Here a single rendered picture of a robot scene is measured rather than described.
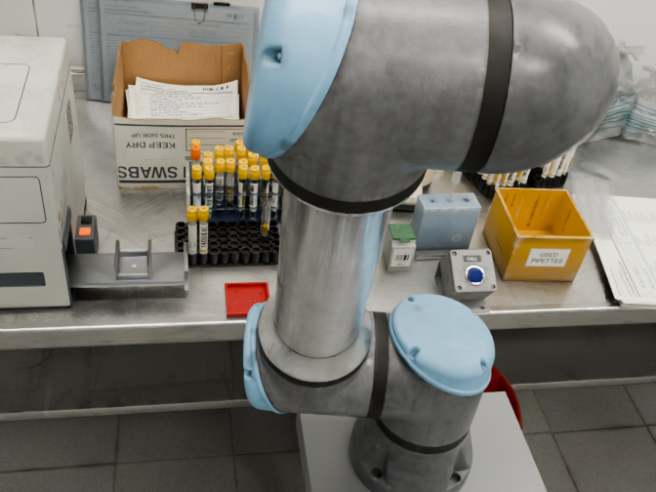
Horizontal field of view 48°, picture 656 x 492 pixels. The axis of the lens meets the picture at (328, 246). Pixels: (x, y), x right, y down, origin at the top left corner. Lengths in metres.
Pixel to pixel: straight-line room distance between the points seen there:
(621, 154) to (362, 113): 1.35
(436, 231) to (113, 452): 1.13
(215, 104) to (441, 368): 0.89
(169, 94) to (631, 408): 1.63
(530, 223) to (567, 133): 0.94
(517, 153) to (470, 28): 0.08
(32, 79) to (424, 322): 0.62
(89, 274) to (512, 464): 0.65
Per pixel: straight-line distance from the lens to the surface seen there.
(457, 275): 1.18
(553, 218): 1.41
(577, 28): 0.47
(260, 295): 1.17
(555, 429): 2.29
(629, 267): 1.40
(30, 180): 1.02
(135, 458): 2.04
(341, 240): 0.55
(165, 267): 1.16
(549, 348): 2.10
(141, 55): 1.55
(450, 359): 0.77
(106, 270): 1.16
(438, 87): 0.42
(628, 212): 1.54
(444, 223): 1.26
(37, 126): 1.00
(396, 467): 0.89
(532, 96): 0.44
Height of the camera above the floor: 1.70
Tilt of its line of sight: 40 degrees down
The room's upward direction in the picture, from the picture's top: 9 degrees clockwise
